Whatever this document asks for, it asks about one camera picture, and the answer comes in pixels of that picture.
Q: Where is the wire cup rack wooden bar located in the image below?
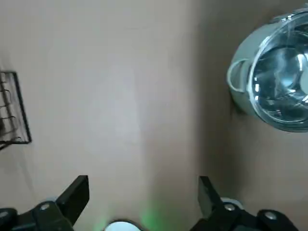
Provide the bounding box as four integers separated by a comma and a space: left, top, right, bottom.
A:
0, 71, 33, 151

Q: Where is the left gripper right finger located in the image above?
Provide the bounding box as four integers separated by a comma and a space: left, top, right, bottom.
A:
192, 176, 300, 231

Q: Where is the stainless steel pot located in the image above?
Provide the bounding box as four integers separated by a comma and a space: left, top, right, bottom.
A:
226, 7, 308, 133

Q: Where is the glass pot lid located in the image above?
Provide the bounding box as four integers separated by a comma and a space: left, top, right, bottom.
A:
247, 9, 308, 132

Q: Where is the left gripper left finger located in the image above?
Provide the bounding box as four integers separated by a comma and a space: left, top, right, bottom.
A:
0, 175, 90, 231

